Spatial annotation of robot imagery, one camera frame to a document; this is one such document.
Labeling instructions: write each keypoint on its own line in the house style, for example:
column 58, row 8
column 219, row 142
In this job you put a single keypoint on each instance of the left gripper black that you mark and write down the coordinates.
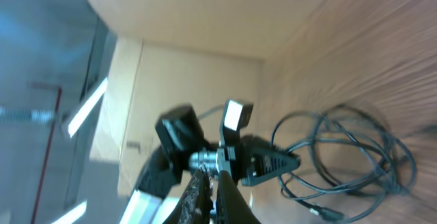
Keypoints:
column 253, row 161

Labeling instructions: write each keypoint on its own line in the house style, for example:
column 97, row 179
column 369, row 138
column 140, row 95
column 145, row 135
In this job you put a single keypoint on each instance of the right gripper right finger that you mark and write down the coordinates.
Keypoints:
column 231, row 207

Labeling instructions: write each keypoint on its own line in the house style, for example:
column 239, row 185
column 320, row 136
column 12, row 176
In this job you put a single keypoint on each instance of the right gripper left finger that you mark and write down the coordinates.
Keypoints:
column 195, row 203

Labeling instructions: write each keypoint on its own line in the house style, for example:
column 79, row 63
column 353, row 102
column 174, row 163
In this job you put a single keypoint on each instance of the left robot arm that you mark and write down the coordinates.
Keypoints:
column 212, row 194

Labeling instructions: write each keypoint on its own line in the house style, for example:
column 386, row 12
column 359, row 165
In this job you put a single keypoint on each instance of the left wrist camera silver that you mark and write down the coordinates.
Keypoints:
column 235, row 114

